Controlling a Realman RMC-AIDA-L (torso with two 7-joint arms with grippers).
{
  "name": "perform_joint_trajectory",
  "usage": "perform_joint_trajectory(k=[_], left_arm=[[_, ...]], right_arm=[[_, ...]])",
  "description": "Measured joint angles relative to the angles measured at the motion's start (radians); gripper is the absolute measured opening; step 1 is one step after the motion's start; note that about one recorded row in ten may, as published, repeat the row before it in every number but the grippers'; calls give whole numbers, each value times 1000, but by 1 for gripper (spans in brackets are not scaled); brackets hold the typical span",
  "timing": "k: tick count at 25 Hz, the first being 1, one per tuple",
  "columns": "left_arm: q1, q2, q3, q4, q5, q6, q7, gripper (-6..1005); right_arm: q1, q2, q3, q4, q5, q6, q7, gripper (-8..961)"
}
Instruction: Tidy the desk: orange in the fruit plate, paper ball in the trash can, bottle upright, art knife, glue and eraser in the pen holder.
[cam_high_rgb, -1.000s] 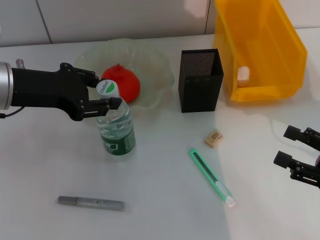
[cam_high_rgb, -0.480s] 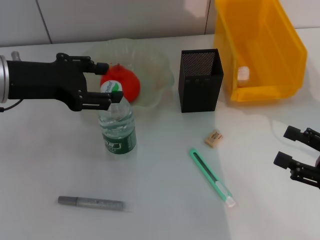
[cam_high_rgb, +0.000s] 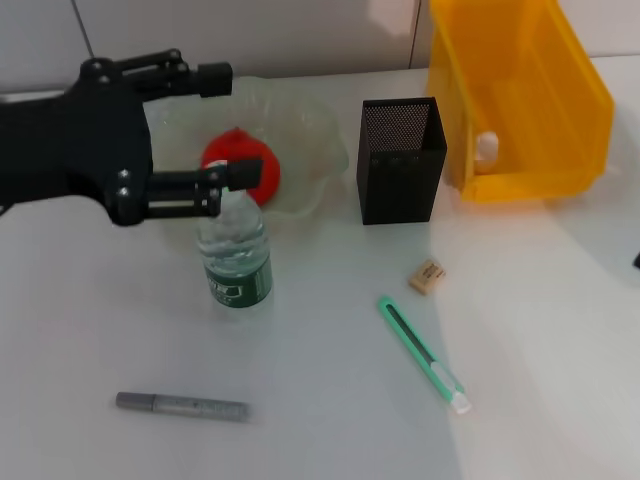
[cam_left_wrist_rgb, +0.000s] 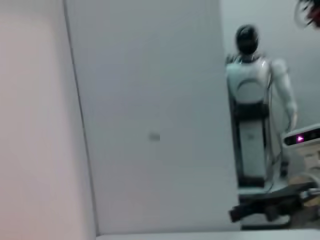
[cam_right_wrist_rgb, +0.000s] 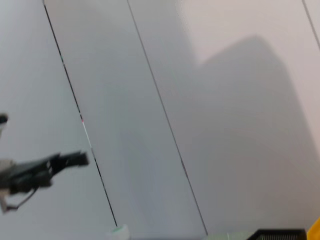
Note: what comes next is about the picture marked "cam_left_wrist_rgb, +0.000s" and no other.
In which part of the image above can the white humanoid robot black head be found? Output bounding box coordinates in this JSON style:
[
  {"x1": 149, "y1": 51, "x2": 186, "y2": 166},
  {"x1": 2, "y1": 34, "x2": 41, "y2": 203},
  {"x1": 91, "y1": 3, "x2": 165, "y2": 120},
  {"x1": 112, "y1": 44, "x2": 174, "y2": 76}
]
[{"x1": 224, "y1": 24, "x2": 298, "y2": 230}]

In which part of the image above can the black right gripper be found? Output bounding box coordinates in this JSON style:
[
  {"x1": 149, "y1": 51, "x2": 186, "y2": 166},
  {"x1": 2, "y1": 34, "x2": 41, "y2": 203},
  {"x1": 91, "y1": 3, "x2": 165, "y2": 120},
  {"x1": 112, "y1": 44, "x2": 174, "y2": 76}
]
[{"x1": 229, "y1": 182, "x2": 318, "y2": 223}]

